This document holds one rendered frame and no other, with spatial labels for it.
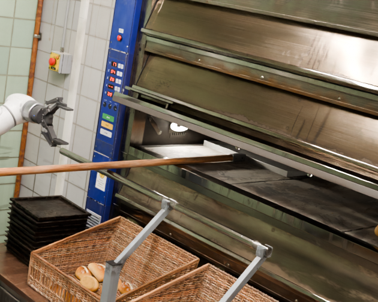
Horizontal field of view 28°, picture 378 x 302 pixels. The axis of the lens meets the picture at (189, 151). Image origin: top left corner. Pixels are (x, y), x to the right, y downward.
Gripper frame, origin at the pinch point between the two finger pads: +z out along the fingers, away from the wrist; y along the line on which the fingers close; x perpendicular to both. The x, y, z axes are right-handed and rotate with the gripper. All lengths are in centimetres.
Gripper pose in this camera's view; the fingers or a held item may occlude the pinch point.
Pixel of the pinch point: (66, 126)
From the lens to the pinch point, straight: 296.5
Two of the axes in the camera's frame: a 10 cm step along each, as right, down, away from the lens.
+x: -7.2, 0.3, -6.9
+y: -1.7, 9.6, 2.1
